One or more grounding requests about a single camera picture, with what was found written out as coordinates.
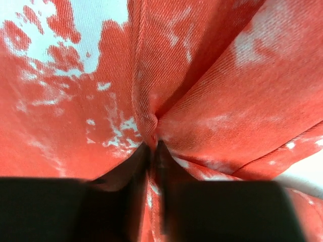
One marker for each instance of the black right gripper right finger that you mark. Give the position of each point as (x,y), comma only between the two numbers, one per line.
(193,210)

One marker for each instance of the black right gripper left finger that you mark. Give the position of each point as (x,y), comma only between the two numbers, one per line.
(108,208)

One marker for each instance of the red white tie-dye trousers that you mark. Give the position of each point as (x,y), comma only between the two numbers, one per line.
(233,88)

